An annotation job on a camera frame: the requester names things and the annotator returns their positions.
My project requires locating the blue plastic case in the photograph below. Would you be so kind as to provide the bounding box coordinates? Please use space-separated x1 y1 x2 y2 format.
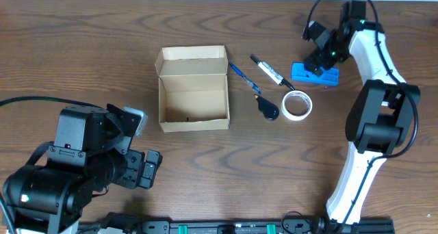
291 62 339 86

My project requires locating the white masking tape roll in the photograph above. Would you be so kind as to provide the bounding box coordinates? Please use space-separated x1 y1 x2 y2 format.
281 90 313 121

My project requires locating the black and white marker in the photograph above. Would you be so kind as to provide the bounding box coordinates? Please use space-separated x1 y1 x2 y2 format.
250 54 295 90

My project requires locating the cardboard box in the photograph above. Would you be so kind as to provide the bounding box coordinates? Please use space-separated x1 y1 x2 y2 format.
155 45 230 133

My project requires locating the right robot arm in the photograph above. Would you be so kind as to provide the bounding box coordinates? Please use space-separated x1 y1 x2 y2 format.
303 0 420 225

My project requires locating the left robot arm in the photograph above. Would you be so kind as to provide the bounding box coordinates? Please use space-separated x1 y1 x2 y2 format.
3 105 162 233

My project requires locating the green left clamp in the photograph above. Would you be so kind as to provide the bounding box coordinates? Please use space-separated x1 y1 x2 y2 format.
178 225 188 234

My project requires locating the green clamp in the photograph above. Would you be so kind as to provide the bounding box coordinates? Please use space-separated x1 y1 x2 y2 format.
266 224 276 234
178 225 188 234

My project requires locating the blue ballpoint pen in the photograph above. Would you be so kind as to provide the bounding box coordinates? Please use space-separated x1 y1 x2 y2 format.
229 62 261 94

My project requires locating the green right clamp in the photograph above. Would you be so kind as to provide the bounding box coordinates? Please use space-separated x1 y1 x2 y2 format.
266 224 276 234

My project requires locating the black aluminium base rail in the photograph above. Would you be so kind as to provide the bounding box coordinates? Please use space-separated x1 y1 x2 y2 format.
77 219 395 234

